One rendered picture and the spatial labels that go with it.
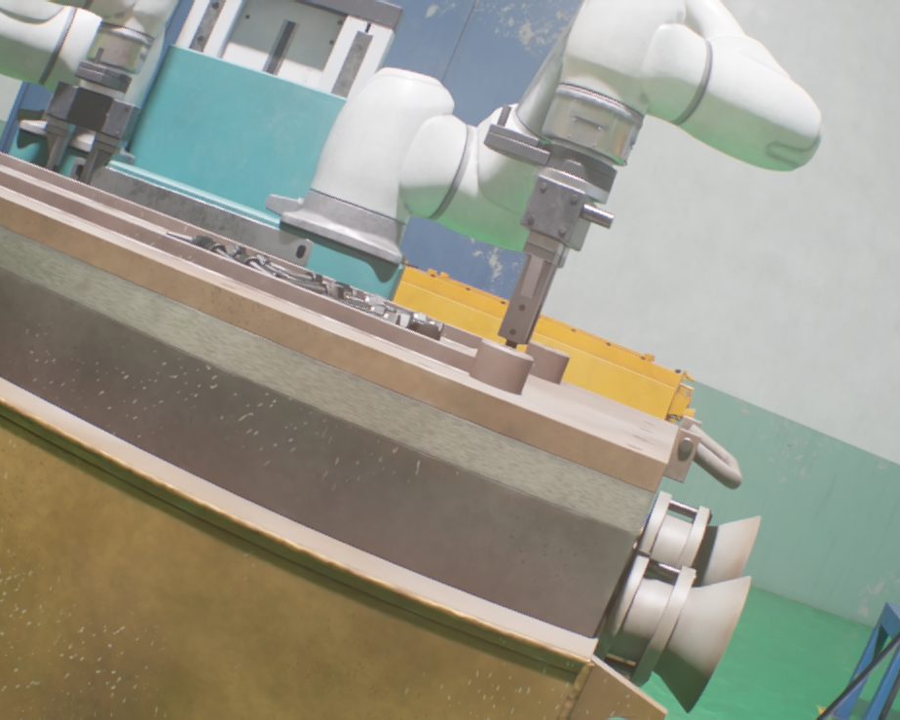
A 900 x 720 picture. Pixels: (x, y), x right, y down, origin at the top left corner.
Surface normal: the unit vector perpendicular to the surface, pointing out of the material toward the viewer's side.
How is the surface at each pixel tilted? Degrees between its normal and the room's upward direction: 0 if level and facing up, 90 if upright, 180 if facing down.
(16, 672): 90
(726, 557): 68
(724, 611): 56
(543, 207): 90
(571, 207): 90
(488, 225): 137
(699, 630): 74
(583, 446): 90
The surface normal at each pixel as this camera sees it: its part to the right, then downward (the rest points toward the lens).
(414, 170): 0.28, 0.25
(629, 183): -0.15, 0.01
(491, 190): -0.16, 0.44
